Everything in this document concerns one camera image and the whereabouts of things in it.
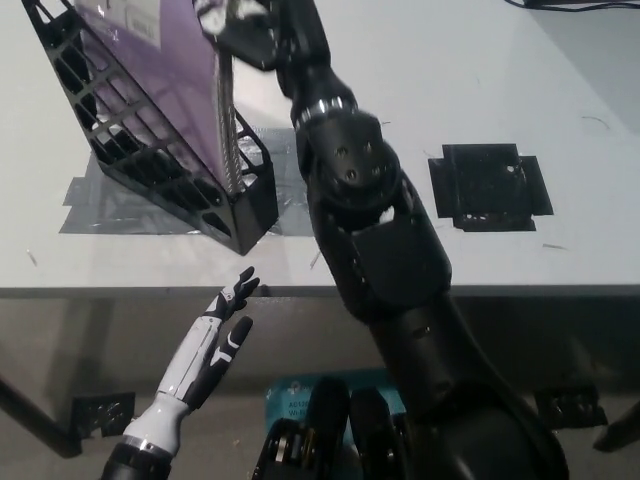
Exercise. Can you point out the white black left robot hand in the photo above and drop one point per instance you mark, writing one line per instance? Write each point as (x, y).
(210, 350)

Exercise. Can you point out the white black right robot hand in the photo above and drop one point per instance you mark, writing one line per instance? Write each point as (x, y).
(240, 30)

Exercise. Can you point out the purple spiral-bound notebook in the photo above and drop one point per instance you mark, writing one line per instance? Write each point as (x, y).
(180, 85)

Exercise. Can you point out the black lattice file shelf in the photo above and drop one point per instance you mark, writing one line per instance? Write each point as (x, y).
(250, 215)

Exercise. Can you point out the teal router box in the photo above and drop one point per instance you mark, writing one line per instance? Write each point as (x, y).
(287, 400)

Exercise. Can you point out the grey tape patch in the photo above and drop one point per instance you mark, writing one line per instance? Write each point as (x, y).
(295, 210)

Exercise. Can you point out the black table leg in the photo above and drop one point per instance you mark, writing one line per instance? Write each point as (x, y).
(620, 430)
(42, 422)

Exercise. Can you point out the large black tape square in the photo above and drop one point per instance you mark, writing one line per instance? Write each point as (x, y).
(487, 187)

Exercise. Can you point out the dark flat device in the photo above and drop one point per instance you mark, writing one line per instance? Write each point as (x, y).
(585, 2)

